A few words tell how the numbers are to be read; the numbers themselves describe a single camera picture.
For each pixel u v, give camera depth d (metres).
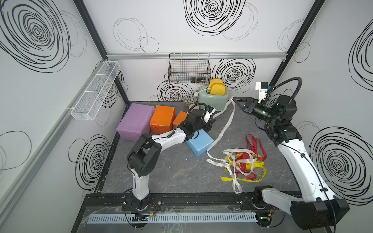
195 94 1.08
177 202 0.75
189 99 1.20
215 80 1.05
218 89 1.02
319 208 0.36
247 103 0.58
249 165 0.85
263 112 0.55
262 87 0.58
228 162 0.86
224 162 0.87
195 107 0.67
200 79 0.87
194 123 0.69
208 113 0.75
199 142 0.88
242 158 0.89
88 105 0.72
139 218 0.72
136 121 0.91
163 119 0.97
